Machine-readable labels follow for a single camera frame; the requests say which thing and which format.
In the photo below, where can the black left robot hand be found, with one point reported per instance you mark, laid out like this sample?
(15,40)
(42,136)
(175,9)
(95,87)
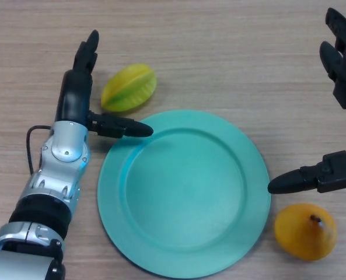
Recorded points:
(75,99)

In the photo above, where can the yellow starfruit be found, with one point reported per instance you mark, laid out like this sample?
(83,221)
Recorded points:
(129,87)

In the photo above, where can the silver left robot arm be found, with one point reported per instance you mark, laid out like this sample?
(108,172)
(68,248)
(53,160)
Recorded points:
(62,163)

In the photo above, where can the green round plate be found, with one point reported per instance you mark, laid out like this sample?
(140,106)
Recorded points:
(184,192)

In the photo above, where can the orange pear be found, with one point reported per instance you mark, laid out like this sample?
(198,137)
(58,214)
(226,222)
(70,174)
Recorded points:
(301,233)

